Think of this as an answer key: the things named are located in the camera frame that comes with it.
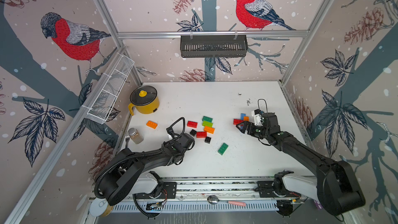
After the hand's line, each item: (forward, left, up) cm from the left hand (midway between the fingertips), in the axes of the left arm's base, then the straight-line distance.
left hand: (182, 139), depth 91 cm
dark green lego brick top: (+14, -13, 0) cm, 20 cm away
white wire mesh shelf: (+12, +44, +18) cm, 49 cm away
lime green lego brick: (+11, -14, 0) cm, 18 cm away
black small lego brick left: (+4, -6, +1) cm, 7 cm away
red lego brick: (+11, -33, +2) cm, 35 cm away
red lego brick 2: (+10, -4, 0) cm, 11 cm away
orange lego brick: (+13, -40, +2) cm, 42 cm away
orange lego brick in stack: (+6, -16, +2) cm, 17 cm away
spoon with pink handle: (-30, -17, -1) cm, 35 cm away
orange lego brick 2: (+10, +21, 0) cm, 23 cm away
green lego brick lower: (-6, -24, +1) cm, 24 cm away
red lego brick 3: (+2, -11, +2) cm, 12 cm away
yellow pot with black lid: (+23, +25, +10) cm, 35 cm away
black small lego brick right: (0, -15, +1) cm, 15 cm away
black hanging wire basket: (+55, -19, +29) cm, 65 cm away
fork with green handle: (0, +33, 0) cm, 33 cm away
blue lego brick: (+15, -38, +2) cm, 41 cm away
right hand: (+5, -35, +9) cm, 36 cm away
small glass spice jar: (-1, +25, +8) cm, 27 cm away
